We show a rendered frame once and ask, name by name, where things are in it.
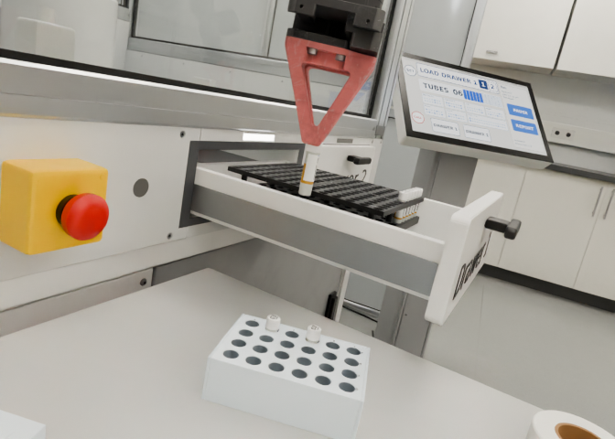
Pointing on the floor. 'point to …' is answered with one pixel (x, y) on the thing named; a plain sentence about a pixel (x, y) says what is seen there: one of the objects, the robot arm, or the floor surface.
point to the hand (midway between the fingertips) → (313, 133)
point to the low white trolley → (166, 421)
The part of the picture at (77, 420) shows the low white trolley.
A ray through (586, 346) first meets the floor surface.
